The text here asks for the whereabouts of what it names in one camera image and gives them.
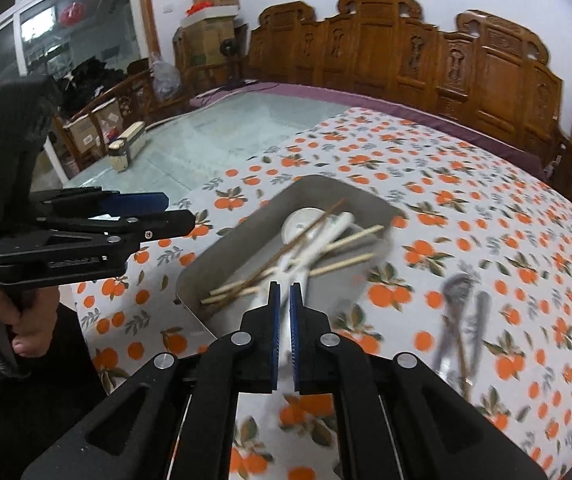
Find light wooden chopstick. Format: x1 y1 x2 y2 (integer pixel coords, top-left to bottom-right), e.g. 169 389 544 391
208 225 386 297

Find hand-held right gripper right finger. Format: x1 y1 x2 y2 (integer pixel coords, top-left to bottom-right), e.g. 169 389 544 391
289 281 549 480

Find orange fruit print tablecloth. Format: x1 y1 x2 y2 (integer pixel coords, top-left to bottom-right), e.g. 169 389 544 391
73 105 572 480

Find person's dark clothing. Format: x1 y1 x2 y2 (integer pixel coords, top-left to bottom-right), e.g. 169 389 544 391
0 305 108 480

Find large brown cardboard box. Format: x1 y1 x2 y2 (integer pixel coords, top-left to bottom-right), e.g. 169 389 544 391
181 20 237 68

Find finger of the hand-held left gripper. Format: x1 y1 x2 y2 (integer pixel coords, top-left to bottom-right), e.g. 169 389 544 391
31 186 169 218
0 209 197 262

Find carved wooden sofa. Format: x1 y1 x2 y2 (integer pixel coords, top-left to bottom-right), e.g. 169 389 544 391
173 0 567 161

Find dark wooden chopstick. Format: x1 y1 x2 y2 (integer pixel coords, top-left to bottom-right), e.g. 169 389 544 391
243 199 346 288

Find small cream toothpick box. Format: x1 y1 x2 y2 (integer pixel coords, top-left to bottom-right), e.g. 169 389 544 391
107 122 148 173

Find wooden side chair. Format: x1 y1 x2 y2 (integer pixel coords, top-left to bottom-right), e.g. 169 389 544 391
53 67 158 171

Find metal spoon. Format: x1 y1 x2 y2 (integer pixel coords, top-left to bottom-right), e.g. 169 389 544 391
431 270 473 377

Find rectangular metal tray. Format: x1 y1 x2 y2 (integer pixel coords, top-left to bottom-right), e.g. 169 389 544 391
173 175 409 342

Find pile of black clothes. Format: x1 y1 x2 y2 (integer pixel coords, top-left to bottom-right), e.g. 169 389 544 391
53 57 128 111

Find person's left hand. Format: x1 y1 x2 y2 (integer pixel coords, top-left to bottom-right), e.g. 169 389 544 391
0 275 60 361

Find white plastic spoon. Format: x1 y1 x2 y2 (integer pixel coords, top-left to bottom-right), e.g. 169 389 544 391
281 207 328 251
266 211 356 391

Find glass sliding door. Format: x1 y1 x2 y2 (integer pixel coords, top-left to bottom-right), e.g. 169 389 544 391
0 0 149 126

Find wooden door frame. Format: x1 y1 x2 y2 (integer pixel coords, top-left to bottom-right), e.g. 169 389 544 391
133 0 163 61

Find cardboard boxes under chair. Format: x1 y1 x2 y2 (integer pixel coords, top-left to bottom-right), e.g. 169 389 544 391
66 97 123 162

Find red paper window decoration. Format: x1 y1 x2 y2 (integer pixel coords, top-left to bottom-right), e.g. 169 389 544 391
56 2 85 27

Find flat white box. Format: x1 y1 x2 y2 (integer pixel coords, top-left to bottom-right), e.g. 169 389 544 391
181 7 241 29

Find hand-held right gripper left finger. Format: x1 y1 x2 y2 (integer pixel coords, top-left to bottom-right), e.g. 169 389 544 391
20 280 283 480

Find grey plastic bag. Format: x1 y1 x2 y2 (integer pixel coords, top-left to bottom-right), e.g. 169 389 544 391
148 52 183 102

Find black standing fan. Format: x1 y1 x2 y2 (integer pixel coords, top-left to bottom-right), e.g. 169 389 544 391
218 37 258 91

